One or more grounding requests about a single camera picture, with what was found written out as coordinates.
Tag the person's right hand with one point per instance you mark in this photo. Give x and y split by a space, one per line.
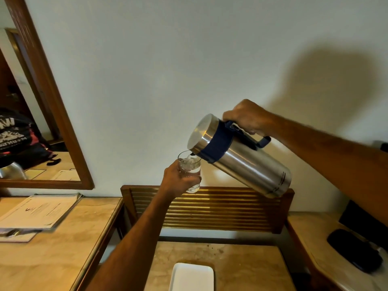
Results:
250 116

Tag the person's left hand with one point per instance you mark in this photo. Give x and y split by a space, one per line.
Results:
171 183

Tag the person's right fingers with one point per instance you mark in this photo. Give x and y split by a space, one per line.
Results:
241 121

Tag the person's left thumb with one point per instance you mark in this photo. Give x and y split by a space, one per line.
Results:
191 179

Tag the clear drinking glass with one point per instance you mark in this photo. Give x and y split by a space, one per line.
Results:
190 166

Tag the person's left forearm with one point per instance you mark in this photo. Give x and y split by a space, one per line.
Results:
133 248

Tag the person's right forearm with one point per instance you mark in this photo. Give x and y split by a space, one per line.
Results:
330 160

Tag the wooden slatted chair back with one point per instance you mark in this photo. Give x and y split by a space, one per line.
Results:
218 209

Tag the white rectangular tray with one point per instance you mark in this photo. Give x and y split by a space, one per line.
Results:
191 277

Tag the white printed paper folder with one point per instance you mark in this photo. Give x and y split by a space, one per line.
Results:
39 210

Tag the black flat box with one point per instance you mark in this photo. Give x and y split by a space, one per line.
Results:
363 222

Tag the black oval case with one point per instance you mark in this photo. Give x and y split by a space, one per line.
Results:
354 251

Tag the silver pen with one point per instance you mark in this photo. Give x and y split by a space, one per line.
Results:
18 232

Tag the white paper sheet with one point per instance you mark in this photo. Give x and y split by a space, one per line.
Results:
13 238

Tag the wooden framed wall mirror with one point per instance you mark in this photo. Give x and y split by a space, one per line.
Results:
57 118

